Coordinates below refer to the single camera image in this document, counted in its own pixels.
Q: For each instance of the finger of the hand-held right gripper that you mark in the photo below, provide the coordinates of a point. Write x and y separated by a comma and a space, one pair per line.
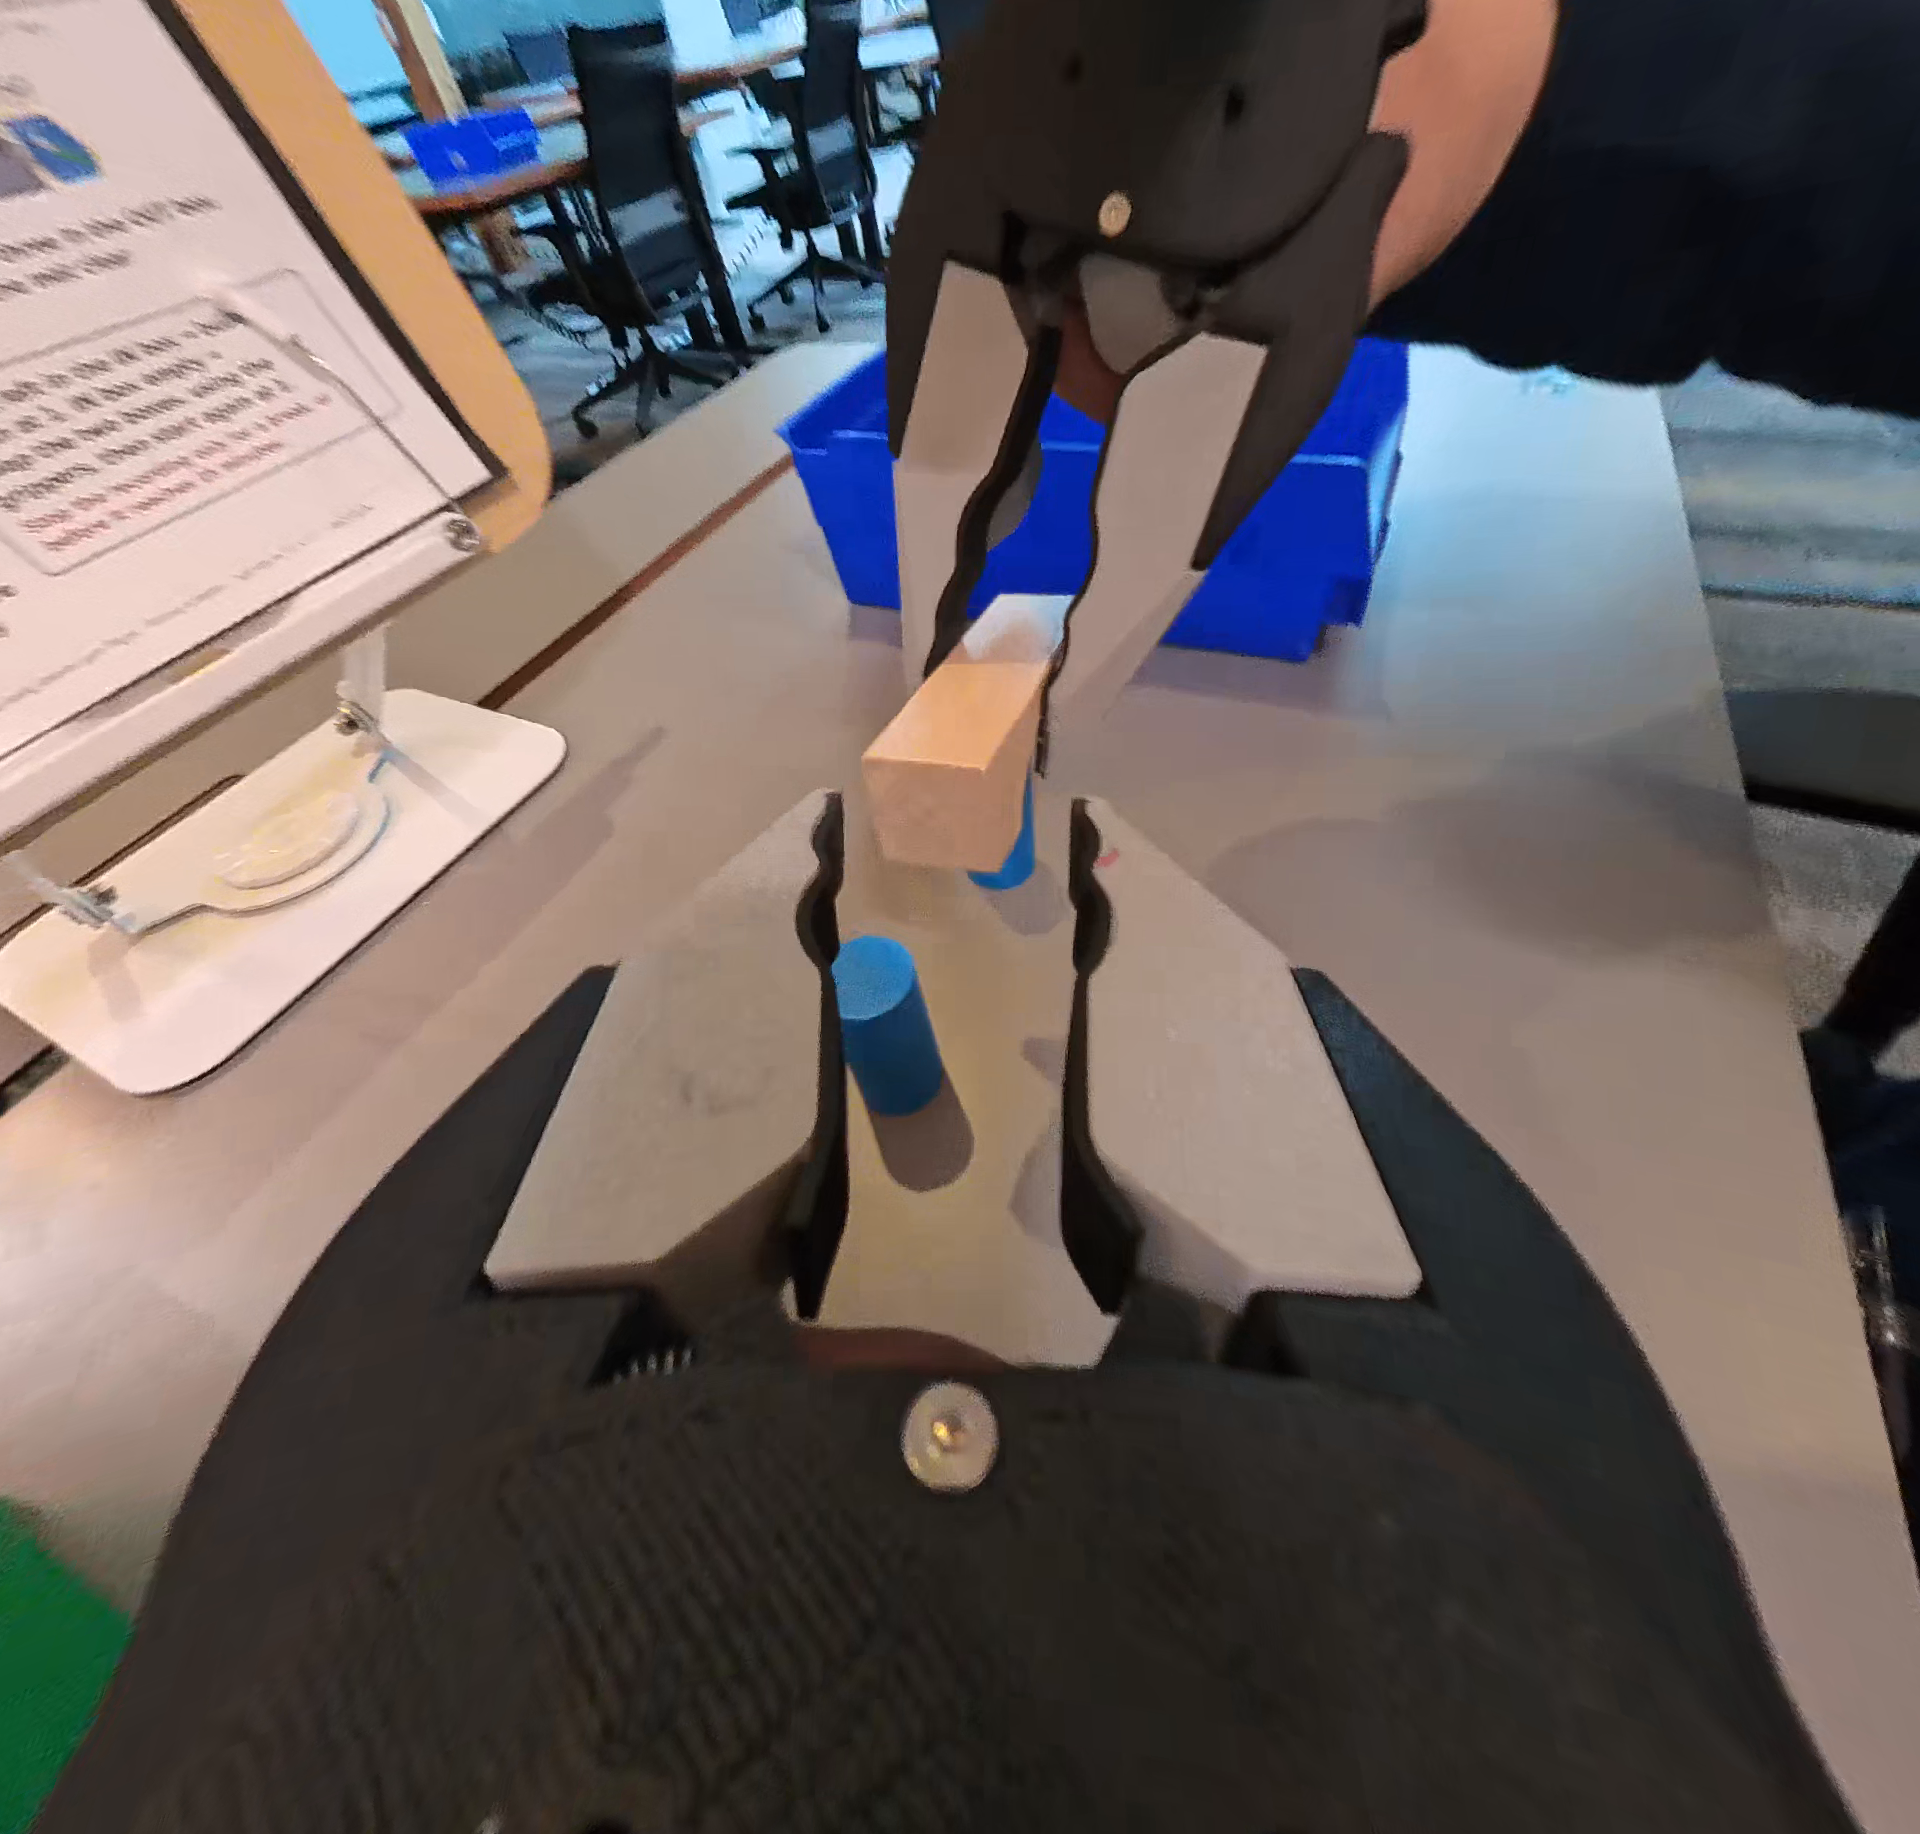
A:
1179, 484
945, 439

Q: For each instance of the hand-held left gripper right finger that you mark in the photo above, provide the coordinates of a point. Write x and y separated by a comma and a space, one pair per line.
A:
1245, 1115

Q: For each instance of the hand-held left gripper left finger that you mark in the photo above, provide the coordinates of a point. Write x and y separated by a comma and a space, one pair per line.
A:
660, 1115

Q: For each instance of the blue plastic bin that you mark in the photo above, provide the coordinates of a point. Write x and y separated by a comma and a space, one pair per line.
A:
1305, 544

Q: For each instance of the blue wooden cylinder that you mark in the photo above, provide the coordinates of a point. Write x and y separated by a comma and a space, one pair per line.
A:
1009, 845
889, 1032

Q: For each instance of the natural wooden plank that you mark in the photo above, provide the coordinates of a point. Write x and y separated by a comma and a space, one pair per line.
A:
945, 784

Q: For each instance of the green plastic bin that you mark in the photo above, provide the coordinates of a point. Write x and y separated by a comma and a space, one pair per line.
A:
52, 1685

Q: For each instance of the small blue bins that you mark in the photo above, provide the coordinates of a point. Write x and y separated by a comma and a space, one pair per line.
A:
472, 147

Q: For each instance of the printed instruction sheet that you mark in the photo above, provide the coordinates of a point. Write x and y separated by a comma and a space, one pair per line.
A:
150, 364

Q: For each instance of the wooden post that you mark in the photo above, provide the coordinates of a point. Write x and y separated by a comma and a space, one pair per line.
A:
404, 4

